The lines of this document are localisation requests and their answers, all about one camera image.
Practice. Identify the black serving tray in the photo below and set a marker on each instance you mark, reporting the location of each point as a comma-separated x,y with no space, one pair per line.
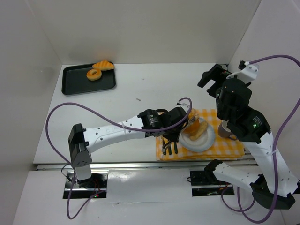
75,81

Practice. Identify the aluminium rail front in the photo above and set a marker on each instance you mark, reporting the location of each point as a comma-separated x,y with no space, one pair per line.
176,164

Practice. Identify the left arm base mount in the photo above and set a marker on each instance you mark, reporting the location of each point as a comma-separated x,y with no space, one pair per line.
96,186

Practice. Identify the long baguette bread roll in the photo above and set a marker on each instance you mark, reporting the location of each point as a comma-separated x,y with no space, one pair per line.
202,128

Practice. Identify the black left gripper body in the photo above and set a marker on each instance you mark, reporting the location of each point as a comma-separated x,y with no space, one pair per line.
171,136

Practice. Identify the white paper cup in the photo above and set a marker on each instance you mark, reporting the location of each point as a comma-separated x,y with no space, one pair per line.
224,131

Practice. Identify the orange bundt cake bread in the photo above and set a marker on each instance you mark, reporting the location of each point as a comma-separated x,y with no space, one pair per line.
193,123

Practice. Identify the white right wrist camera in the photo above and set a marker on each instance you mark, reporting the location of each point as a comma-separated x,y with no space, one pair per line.
248,72

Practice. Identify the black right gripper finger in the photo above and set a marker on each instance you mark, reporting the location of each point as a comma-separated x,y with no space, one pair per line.
214,90
217,74

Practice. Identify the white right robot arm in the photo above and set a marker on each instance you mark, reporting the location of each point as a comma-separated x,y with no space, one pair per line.
276,181

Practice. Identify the gold fork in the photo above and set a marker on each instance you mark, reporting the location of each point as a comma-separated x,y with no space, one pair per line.
169,150

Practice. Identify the white blue-rimmed plate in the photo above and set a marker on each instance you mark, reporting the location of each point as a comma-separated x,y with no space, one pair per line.
203,143

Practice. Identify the yellow checkered cloth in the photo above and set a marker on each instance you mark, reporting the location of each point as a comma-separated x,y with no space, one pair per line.
222,148

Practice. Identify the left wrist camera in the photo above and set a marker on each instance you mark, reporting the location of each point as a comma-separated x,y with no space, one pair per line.
184,103

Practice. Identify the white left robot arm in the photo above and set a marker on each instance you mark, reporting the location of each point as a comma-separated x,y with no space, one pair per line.
83,142

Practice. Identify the gold spoon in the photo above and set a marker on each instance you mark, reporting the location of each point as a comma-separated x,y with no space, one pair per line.
175,148

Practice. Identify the striped triangular bread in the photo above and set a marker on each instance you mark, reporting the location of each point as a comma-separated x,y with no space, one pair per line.
103,65

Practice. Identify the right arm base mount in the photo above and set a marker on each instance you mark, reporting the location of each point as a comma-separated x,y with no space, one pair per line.
203,184

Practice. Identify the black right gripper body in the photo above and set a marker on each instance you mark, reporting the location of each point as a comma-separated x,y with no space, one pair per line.
211,76

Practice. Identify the glazed ring donut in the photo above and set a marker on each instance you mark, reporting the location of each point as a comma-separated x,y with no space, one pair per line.
94,74

